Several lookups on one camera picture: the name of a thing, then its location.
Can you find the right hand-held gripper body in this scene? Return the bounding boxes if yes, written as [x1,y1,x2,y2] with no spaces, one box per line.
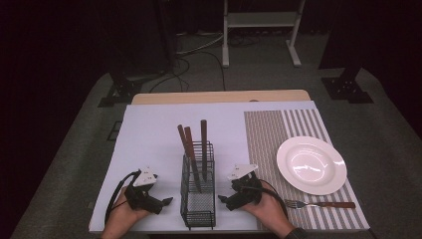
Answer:
[226,163,264,212]

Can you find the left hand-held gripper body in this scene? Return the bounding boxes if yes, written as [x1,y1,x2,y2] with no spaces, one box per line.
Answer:
[123,166,164,215]

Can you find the person's right hand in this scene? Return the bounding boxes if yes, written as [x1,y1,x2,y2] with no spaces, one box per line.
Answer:
[241,180,297,238]

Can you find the person's left hand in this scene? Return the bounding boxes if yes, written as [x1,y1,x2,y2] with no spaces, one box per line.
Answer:
[101,186,151,239]

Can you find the white table cover sheet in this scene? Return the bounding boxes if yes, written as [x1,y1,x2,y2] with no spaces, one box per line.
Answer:
[88,101,332,233]

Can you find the brown chopsticks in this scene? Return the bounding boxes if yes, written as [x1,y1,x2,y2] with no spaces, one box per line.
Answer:
[176,123,203,194]

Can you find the dark floor socket box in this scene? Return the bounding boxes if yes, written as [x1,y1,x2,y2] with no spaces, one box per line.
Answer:
[106,120,123,141]

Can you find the grey striped placemat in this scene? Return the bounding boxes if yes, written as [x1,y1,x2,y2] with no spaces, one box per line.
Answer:
[243,108,371,231]

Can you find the white round plate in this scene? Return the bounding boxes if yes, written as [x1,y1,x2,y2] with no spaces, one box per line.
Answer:
[276,135,348,196]

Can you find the black stand base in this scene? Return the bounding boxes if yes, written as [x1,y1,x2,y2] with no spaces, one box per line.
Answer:
[97,68,144,109]
[319,67,375,105]

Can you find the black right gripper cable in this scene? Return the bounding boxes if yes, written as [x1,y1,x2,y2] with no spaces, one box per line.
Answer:
[258,178,290,219]

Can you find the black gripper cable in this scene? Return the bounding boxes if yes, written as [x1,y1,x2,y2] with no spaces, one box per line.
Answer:
[258,178,290,219]
[104,169,141,227]

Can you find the black wire cutlery basket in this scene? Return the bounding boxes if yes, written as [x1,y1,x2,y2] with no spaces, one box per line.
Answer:
[179,140,217,231]

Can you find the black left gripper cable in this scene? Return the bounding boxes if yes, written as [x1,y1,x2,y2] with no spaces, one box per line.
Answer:
[104,169,141,227]

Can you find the brown-handled cutlery piece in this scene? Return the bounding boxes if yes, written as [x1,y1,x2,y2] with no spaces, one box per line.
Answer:
[199,119,209,183]
[183,125,201,173]

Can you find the brown-handled fork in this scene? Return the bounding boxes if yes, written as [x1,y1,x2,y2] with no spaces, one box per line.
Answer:
[284,198,357,210]

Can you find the bundle of floor cables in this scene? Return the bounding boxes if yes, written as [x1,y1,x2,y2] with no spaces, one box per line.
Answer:
[145,30,263,95]

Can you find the white metal stand frame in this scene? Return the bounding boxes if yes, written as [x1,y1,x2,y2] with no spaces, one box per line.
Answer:
[221,0,307,70]

